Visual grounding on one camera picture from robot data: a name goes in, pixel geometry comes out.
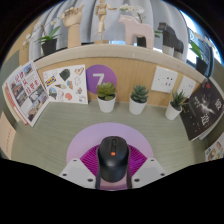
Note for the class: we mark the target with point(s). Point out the wooden artist mannequin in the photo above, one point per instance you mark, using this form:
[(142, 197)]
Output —
[(101, 16)]

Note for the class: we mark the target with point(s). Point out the window with dark frame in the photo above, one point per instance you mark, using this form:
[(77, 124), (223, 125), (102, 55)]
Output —
[(196, 30)]

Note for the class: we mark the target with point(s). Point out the purple mouse pad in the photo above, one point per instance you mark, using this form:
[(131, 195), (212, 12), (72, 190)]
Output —
[(90, 136)]

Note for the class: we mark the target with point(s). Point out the white orchid in black pot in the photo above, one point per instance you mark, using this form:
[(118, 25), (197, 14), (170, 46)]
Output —
[(201, 65), (133, 8), (49, 46)]

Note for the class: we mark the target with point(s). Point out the white wall socket plate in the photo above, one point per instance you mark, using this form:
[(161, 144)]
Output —
[(187, 86), (164, 79)]

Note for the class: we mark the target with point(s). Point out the grey curtain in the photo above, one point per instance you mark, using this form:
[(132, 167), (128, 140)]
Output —
[(88, 20)]

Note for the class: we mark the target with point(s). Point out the white illustrated sticker card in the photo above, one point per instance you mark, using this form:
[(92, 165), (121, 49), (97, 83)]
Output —
[(65, 83)]

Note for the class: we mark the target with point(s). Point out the wooden hand model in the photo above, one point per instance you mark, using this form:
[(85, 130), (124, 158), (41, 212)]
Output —
[(73, 26)]

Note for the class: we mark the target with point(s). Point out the black cover book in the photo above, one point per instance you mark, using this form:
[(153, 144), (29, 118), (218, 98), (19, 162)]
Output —
[(203, 110)]

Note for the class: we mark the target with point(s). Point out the red and white book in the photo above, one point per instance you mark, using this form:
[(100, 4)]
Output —
[(8, 100)]

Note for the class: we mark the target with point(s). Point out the colourful illustrated card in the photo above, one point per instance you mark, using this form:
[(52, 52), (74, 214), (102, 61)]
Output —
[(215, 151)]

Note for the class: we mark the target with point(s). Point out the small succulent in white pot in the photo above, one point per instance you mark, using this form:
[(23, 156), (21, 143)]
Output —
[(106, 104), (137, 106), (172, 111)]

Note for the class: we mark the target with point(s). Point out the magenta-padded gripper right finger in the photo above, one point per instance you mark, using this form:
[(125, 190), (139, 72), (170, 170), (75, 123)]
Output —
[(149, 170)]

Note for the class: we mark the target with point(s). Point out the photo cover magazine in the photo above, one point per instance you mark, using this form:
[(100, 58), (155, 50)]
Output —
[(28, 91)]

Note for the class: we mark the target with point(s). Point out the black computer mouse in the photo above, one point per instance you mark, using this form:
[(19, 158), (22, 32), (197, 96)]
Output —
[(113, 160)]

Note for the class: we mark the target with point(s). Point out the dark grey horse figure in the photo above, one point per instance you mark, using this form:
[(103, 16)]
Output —
[(170, 40)]

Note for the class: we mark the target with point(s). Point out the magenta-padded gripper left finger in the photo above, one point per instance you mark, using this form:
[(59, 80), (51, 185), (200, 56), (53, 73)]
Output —
[(78, 172)]

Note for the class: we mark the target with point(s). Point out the green desk partition panel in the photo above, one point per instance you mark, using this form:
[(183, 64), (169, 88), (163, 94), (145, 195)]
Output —
[(8, 70)]

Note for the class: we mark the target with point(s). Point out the light wooden desk shelf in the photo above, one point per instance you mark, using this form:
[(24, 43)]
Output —
[(133, 68)]

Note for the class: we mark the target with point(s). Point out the pink horse figure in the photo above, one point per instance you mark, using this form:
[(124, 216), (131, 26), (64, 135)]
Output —
[(138, 28)]

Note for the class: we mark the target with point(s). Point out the purple round number sign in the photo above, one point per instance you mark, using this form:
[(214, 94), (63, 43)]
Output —
[(100, 75)]

